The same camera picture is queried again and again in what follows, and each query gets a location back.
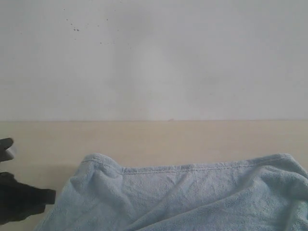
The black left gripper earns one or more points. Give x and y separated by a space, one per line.
17 201

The light blue fleece towel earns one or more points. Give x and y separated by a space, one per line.
262 194

